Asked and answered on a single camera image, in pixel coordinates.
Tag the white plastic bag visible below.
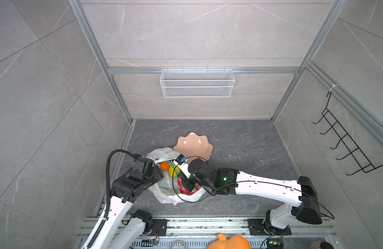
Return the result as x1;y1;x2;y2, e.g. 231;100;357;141
147;147;206;205

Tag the orange pumpkin toy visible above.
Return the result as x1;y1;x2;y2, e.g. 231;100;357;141
207;233;251;249

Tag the pink scalloped bowl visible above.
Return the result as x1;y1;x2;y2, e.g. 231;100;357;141
173;132;213;162

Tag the black wire hook rack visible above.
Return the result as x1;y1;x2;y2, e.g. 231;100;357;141
313;91;383;176

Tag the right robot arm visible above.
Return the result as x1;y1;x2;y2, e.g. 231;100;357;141
173;155;322;235

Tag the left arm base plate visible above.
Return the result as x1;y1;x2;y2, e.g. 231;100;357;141
142;219;168;237

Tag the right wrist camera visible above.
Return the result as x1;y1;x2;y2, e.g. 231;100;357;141
174;154;191;178

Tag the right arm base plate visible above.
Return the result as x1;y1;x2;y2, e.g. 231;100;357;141
247;218;292;236

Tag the white wire mesh basket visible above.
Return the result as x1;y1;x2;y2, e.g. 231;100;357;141
160;69;235;98

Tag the orange fruit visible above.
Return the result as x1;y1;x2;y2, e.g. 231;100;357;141
160;161;170;172

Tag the yellow lemon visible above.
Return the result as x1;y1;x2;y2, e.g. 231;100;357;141
168;166;181;178

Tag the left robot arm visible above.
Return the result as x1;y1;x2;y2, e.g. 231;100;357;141
82;157;163;249

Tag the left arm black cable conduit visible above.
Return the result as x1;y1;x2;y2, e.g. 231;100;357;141
85;149;139;249

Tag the pink dragon fruit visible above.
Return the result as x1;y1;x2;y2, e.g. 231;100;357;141
178;179;200;196

